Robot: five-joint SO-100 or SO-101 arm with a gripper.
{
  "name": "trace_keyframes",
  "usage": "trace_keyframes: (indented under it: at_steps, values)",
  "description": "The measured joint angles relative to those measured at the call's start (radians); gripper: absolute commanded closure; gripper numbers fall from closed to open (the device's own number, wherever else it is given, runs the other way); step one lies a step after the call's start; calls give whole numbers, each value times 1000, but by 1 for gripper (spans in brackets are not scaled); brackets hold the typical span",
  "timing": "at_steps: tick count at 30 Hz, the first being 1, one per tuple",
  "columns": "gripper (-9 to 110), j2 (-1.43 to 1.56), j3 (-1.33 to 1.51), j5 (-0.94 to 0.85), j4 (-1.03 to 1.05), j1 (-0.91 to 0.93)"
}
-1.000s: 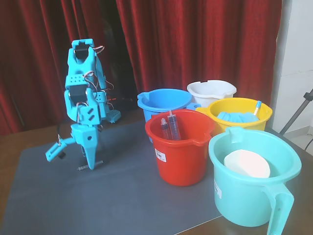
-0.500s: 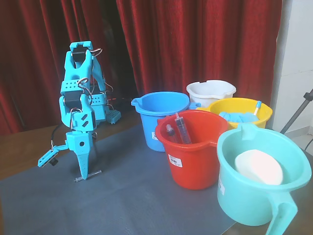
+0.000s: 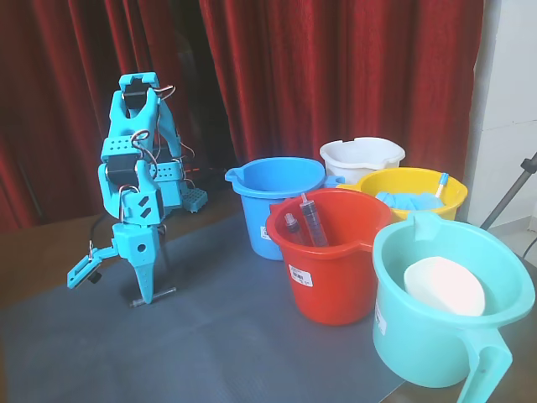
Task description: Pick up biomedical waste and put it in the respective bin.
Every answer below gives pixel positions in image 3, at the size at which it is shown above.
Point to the barcode label on teal jug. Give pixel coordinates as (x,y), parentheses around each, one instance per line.
(379,320)

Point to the red velvet curtain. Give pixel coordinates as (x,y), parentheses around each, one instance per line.
(50,105)
(335,63)

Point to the blue plastic bucket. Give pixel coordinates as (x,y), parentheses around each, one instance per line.
(260,201)

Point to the grey rubber table mat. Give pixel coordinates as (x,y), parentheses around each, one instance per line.
(210,344)

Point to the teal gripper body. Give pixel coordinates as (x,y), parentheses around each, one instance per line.
(138,248)

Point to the red plastic bucket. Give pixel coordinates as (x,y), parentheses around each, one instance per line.
(335,294)

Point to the white plastic bucket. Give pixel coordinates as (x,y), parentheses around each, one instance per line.
(356,165)

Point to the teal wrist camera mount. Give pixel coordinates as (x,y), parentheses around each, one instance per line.
(86,268)

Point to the white bowl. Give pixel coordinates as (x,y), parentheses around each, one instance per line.
(444,287)

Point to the crumpled blue gloves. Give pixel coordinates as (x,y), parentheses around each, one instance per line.
(409,200)

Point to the large dark-filled syringe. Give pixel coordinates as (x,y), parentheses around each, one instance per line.
(314,222)

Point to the barcode label on red bucket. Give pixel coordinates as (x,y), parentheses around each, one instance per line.
(299,275)

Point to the grey tripod stand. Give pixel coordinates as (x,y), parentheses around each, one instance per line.
(507,197)

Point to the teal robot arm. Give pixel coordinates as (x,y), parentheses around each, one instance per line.
(126,147)

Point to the yellow plastic bucket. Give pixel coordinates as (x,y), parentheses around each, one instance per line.
(419,215)

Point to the white tube with blue cap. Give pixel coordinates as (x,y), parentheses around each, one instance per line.
(441,184)

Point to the small dark-filled syringe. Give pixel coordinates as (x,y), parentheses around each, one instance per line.
(293,228)

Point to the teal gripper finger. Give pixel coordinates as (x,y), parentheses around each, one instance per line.
(144,279)

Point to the barcode label on blue bucket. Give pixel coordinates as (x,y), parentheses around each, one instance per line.
(265,233)

